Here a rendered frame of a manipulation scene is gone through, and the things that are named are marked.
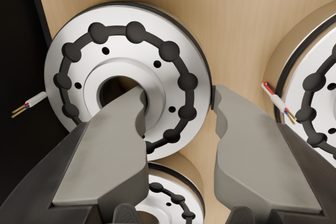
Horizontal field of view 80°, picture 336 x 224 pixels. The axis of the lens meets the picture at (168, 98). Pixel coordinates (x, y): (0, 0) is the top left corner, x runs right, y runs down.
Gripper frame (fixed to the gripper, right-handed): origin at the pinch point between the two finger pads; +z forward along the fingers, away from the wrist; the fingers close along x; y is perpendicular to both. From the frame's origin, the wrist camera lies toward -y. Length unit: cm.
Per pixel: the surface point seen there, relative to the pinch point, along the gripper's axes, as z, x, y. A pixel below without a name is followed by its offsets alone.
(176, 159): 0.7, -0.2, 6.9
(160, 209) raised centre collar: -2.1, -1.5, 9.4
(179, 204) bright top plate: -1.7, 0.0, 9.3
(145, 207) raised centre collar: -2.1, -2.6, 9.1
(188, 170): 0.3, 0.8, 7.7
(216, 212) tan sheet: 0.9, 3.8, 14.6
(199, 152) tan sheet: 1.6, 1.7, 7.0
